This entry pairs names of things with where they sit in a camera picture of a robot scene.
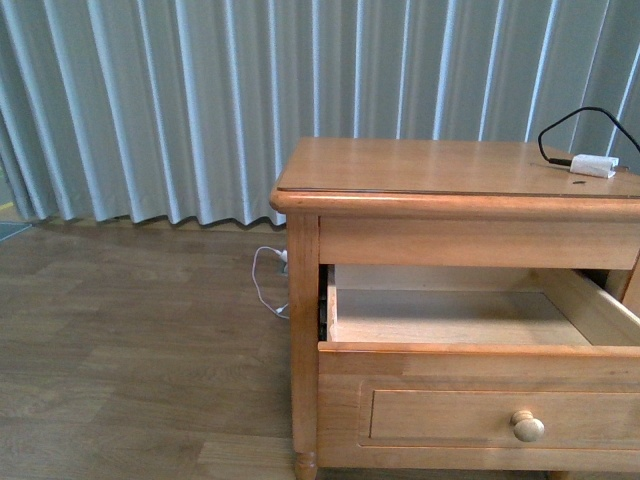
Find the wooden drawer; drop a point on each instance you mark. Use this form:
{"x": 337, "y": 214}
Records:
{"x": 476, "y": 368}

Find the wooden nightstand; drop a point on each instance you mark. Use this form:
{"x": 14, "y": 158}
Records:
{"x": 417, "y": 203}

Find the pale grey curtain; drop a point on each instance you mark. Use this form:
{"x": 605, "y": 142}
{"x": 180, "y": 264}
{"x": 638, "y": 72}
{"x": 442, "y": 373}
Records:
{"x": 184, "y": 109}

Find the white charger adapter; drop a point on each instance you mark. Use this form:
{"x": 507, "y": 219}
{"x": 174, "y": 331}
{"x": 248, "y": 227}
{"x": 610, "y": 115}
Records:
{"x": 594, "y": 165}

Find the green floor mat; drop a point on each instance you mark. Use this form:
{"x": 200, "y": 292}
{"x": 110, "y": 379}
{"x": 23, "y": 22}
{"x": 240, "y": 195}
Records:
{"x": 11, "y": 229}

